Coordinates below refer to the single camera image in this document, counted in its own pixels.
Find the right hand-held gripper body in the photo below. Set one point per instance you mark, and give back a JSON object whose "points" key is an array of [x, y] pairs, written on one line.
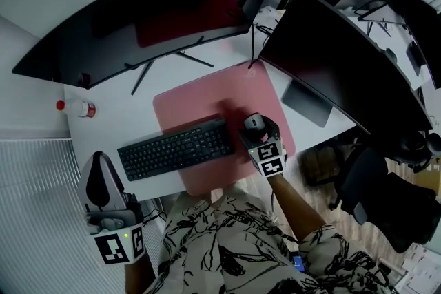
{"points": [[270, 160]]}

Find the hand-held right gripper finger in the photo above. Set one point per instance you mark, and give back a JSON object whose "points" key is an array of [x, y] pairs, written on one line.
{"points": [[272, 129], [245, 139]]}

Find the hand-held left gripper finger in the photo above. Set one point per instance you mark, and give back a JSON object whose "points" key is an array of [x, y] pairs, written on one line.
{"points": [[117, 198], [82, 196]]}

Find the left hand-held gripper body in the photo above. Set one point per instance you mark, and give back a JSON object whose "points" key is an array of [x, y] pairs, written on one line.
{"points": [[113, 248]]}

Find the dark grey mouse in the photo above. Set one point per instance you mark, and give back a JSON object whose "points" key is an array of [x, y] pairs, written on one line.
{"points": [[254, 124]]}

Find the black keyboard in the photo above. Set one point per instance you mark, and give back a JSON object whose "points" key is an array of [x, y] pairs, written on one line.
{"points": [[175, 149]]}

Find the person's left forearm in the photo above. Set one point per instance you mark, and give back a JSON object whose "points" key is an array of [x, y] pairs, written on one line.
{"points": [[138, 277]]}

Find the person's right forearm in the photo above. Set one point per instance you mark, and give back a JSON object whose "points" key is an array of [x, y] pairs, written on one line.
{"points": [[293, 206]]}

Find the striped frosted glass partition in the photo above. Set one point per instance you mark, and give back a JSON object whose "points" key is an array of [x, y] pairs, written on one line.
{"points": [[34, 217]]}

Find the pink desk mat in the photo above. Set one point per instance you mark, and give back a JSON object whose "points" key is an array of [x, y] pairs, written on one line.
{"points": [[213, 96]]}

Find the white bottle with red cap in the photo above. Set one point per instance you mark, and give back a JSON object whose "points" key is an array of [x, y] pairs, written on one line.
{"points": [[77, 107]]}

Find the person's patterned shirt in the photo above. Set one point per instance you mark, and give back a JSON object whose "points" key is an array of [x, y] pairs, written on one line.
{"points": [[224, 251]]}

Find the small blue device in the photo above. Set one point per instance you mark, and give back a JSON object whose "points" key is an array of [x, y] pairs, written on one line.
{"points": [[298, 263]]}

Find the black office chair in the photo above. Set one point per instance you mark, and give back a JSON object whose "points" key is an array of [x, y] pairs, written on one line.
{"points": [[413, 148], [406, 210]]}

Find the cardboard box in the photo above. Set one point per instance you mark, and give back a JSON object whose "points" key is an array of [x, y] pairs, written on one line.
{"points": [[429, 175]]}

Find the black monitor with V stand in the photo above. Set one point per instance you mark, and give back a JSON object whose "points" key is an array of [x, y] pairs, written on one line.
{"points": [[138, 17], [423, 10]]}

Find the white printed box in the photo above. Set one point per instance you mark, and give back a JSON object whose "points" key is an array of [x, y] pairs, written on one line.
{"points": [[420, 272]]}

